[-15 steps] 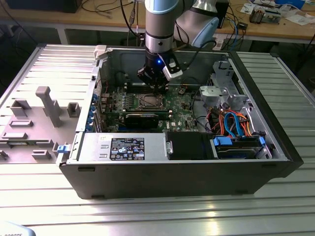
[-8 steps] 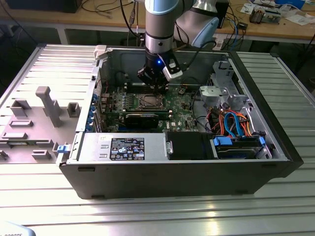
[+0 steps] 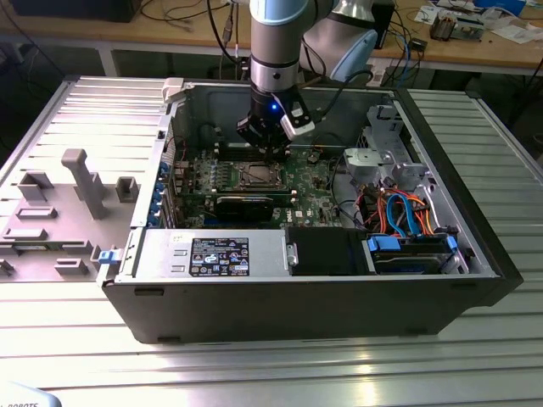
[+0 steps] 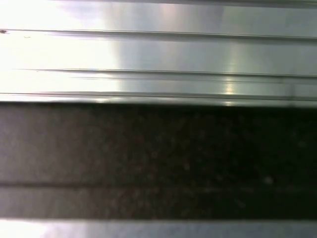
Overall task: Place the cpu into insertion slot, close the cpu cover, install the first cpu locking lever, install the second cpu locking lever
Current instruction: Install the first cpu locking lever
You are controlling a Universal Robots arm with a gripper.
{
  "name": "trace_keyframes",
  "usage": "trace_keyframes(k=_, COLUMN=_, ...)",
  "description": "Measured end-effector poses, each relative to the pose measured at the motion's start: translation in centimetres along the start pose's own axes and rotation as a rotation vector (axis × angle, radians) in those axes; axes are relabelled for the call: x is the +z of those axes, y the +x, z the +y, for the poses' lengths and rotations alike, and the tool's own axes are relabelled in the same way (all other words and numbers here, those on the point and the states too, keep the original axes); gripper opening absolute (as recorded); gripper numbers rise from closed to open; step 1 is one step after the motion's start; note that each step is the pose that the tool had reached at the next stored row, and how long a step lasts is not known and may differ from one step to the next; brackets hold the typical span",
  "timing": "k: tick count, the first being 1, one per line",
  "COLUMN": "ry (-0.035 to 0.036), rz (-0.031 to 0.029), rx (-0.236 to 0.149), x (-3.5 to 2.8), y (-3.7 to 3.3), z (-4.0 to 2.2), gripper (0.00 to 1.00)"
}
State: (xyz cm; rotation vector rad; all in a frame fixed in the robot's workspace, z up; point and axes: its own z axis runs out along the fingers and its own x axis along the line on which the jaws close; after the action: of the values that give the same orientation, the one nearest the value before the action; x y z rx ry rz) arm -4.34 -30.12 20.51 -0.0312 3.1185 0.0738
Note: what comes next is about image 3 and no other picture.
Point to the black graphics card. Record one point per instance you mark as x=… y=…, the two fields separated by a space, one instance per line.
x=244 y=210

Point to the white-plated wrist camera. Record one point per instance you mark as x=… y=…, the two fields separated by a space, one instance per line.
x=297 y=123

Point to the hard disk blue carrier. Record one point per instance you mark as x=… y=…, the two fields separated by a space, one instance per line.
x=407 y=263

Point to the blue plastic latch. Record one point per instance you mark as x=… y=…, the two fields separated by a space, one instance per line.
x=108 y=257

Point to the grey plastic case latch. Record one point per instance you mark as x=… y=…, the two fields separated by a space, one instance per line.
x=174 y=89

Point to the metal drive cage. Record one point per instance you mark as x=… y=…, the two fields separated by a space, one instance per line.
x=365 y=159

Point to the grey parts rack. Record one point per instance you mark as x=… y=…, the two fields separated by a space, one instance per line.
x=63 y=237

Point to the white paper sheets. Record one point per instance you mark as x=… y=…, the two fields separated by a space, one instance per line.
x=517 y=34

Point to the CPU socket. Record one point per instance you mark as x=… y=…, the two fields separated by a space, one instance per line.
x=281 y=178

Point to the black plastic shroud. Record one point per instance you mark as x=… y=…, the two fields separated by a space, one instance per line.
x=322 y=250

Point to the black equipment box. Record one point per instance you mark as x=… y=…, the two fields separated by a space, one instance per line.
x=72 y=10

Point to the grey electronic module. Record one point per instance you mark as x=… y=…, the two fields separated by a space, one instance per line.
x=468 y=27

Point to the small black box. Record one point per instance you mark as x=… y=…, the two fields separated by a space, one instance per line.
x=418 y=44

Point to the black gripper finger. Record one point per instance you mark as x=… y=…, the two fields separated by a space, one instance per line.
x=252 y=133
x=281 y=140

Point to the green motherboard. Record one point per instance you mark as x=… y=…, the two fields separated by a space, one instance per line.
x=303 y=195

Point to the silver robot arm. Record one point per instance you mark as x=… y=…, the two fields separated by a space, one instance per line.
x=273 y=42

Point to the silver power supply unit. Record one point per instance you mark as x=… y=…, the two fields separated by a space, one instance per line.
x=161 y=254

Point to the CPU cooler heatsink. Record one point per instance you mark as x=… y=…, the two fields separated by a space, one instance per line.
x=443 y=27

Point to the black PC case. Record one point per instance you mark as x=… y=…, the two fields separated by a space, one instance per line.
x=297 y=305

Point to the wooden workbench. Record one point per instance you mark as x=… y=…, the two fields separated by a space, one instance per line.
x=178 y=36

